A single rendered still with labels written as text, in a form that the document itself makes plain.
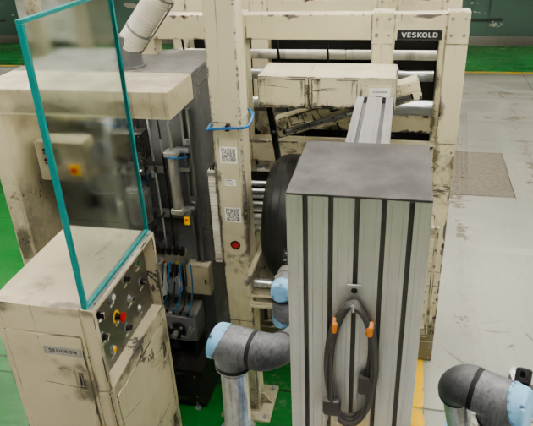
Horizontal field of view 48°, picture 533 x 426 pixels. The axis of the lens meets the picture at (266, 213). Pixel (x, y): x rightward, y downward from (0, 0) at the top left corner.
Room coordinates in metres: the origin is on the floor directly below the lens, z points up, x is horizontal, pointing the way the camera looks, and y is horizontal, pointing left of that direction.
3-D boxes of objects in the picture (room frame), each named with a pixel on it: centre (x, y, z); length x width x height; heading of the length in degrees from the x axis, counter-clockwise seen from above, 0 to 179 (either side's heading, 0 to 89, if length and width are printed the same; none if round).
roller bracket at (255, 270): (2.43, 0.06, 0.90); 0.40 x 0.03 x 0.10; 167
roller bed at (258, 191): (2.81, 0.01, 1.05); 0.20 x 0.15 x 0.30; 77
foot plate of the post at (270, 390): (2.43, 0.14, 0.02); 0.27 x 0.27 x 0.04; 77
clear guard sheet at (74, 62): (1.90, 0.57, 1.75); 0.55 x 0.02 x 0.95; 167
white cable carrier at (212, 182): (2.42, 0.23, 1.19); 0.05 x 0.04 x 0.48; 167
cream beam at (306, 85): (2.65, -0.31, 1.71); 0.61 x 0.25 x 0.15; 77
